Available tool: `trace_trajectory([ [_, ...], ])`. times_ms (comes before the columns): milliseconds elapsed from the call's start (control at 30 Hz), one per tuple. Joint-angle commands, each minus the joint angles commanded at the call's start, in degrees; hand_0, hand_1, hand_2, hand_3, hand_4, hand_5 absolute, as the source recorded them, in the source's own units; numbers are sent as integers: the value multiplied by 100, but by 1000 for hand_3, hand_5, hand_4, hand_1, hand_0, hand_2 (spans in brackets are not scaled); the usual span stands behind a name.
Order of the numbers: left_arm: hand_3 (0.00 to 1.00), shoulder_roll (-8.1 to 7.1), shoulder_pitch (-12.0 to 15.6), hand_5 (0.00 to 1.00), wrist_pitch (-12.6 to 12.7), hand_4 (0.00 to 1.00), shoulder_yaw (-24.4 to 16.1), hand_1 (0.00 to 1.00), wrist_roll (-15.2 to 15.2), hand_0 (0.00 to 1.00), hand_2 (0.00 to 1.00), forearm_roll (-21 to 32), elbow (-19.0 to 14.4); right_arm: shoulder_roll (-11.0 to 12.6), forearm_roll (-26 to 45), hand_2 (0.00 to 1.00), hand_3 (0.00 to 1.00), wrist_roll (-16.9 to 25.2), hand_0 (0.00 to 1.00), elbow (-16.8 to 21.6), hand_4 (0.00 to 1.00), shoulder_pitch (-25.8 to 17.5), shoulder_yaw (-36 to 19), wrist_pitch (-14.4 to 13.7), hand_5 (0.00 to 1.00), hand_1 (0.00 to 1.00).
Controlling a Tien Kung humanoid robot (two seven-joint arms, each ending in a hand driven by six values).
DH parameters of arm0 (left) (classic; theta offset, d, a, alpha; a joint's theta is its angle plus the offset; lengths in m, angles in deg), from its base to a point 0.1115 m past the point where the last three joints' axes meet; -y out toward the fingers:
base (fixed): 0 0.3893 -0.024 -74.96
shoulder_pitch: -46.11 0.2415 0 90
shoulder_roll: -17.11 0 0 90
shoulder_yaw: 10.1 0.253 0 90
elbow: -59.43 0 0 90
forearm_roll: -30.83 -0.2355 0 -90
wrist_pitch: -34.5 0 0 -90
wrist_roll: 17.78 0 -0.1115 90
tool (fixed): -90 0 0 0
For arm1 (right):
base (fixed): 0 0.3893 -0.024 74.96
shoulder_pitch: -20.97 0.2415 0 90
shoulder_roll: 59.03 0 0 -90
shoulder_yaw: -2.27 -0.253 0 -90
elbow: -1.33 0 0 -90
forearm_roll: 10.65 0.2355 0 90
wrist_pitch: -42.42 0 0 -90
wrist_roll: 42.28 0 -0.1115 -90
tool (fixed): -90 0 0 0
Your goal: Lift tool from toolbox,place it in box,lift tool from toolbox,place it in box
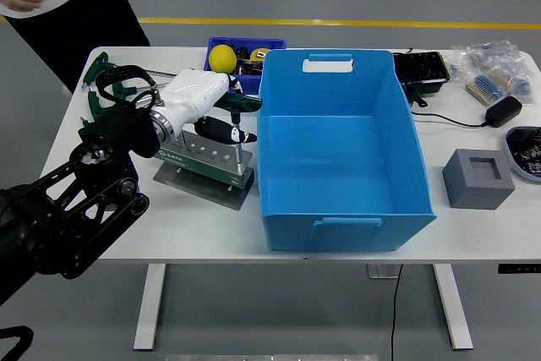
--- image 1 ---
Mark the grey-blue bowl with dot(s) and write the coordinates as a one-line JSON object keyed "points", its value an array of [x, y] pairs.
{"points": [[513, 164]]}

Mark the grey foam cube block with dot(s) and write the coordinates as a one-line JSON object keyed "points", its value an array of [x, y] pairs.
{"points": [[469, 185]]}

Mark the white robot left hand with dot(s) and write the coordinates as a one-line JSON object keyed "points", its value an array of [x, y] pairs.
{"points": [[194, 90]]}

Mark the green hex key holder block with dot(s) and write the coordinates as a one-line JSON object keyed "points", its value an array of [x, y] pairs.
{"points": [[211, 166]]}

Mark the black power adapter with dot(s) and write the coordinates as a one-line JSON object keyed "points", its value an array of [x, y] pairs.
{"points": [[503, 111]]}

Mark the clear bag with blue parts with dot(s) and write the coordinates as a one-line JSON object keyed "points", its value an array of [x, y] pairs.
{"points": [[486, 54]]}

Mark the small circuit boards pile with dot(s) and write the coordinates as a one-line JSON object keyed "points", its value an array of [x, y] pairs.
{"points": [[530, 151]]}

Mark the yellow tape measure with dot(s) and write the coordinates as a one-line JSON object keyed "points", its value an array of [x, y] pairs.
{"points": [[258, 55]]}

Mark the resistor tape bundle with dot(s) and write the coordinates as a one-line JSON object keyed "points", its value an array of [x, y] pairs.
{"points": [[490, 86]]}

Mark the large blue plastic box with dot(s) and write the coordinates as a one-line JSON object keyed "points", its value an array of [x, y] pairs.
{"points": [[329, 158]]}

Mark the grey under-table bracket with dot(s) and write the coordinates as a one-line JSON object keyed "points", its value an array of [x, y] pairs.
{"points": [[382, 271]]}

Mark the yellow floor tape line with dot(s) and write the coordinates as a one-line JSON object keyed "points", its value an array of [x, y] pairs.
{"points": [[338, 22]]}

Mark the black table control panel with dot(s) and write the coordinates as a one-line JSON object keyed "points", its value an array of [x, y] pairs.
{"points": [[520, 269]]}

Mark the yellow lemon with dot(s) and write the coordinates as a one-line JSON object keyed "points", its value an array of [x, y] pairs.
{"points": [[222, 58]]}

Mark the white table leg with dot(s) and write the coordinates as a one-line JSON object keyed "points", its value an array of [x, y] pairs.
{"points": [[150, 306], [454, 306]]}

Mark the dark small parts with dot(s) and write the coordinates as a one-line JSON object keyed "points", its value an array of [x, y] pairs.
{"points": [[247, 66]]}

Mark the black plastic tray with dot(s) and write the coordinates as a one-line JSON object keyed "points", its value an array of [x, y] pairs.
{"points": [[420, 69]]}

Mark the small blue parts bin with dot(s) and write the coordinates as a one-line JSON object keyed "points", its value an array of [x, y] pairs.
{"points": [[245, 82]]}

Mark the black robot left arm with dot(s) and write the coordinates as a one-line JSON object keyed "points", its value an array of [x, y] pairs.
{"points": [[63, 209]]}

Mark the clear plastic bag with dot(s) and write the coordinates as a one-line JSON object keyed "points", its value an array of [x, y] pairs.
{"points": [[522, 88]]}

